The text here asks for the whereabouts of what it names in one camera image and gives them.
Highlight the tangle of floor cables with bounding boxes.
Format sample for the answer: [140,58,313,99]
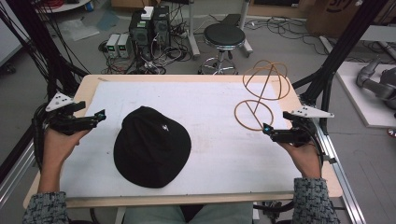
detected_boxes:
[98,18,194,76]

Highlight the white stand leg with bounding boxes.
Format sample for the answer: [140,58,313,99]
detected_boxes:
[186,0,202,61]
[236,0,254,59]

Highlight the black round stool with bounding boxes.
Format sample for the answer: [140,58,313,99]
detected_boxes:
[198,22,248,76]

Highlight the small white box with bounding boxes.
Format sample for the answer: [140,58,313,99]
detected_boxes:
[140,6,155,21]

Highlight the cardboard box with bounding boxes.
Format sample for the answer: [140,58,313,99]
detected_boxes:
[305,0,396,39]

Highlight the white table mat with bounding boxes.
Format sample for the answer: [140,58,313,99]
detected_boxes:
[60,81,302,199]

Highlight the clear plastic sheet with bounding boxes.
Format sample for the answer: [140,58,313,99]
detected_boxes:
[57,18,101,43]

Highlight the black floor cables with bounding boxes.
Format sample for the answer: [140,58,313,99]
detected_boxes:
[246,16,331,57]

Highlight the white platform board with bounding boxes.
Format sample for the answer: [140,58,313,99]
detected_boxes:
[335,61,396,129]

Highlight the left hand-held gripper cable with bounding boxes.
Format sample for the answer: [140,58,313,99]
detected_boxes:
[32,103,51,172]

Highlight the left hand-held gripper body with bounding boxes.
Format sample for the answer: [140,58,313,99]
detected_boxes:
[45,91,97,136]

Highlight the aluminium rail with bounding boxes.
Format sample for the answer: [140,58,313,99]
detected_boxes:
[313,121,368,224]
[0,139,35,209]

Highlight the black hat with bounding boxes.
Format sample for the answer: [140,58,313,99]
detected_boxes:
[113,105,192,189]

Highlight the black frame post with cables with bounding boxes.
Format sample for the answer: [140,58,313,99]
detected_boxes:
[0,0,92,100]

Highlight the black computer tower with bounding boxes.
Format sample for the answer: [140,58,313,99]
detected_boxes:
[128,11,154,62]
[151,5,171,49]

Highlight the right hand-held gripper cable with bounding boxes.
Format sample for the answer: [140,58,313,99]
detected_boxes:
[305,123,325,171]

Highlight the person's legs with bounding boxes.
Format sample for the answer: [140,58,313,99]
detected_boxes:
[121,203,255,224]

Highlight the person's right hand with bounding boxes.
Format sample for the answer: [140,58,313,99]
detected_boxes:
[277,141,323,179]

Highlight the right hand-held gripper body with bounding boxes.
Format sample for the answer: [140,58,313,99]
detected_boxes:
[272,105,335,147]

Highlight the white power supply unit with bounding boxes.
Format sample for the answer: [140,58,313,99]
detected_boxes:
[117,33,133,59]
[105,33,121,59]

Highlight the person's left hand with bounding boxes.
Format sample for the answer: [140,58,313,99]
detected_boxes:
[41,127,92,177]

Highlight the wooden ring hat stand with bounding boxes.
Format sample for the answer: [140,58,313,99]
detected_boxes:
[233,59,291,132]

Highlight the hand-held gripper cable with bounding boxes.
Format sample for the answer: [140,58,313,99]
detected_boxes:
[32,103,51,172]
[305,123,325,171]

